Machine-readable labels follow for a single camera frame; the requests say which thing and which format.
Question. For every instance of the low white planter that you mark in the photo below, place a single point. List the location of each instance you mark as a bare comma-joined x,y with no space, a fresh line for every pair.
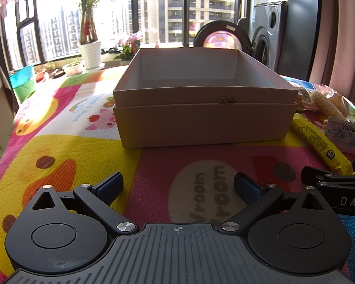
73,68

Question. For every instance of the small red pot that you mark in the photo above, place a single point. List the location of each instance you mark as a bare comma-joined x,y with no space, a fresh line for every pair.
40,75

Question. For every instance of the pink flowering potted plant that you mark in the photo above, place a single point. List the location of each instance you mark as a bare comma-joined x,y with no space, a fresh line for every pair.
130,44

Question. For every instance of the clear bag of bread sticks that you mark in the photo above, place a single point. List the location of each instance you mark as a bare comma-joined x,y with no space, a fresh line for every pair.
319,100

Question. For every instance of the small white printed snack packet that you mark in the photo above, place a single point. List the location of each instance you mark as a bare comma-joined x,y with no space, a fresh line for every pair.
347,136

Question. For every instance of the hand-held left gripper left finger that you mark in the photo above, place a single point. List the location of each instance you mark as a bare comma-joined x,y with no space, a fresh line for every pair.
109,188

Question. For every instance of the round washing machine door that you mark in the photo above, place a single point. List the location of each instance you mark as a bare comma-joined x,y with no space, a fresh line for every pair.
222,37

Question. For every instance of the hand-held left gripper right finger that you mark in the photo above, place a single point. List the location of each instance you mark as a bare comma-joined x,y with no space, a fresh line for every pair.
247,188

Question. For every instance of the small green potted plant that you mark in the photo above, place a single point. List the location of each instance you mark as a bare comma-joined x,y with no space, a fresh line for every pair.
50,69

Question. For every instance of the long yellow snack packet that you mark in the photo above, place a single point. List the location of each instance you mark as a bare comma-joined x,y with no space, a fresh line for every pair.
319,142

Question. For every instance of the colourful printed play mat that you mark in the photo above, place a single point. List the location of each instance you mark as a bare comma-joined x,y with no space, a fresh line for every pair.
77,142

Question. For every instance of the teal plastic bucket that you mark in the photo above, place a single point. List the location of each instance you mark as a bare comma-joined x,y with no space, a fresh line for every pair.
20,75

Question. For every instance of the pink curtain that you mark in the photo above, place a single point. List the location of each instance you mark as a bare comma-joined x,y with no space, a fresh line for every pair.
343,50

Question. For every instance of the cardboard box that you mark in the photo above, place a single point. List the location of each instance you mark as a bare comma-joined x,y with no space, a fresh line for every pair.
201,118

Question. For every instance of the tall plant in white pot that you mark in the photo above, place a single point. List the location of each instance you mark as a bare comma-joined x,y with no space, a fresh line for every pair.
90,53

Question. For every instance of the grey washing machine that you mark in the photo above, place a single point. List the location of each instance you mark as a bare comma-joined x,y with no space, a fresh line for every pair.
269,35

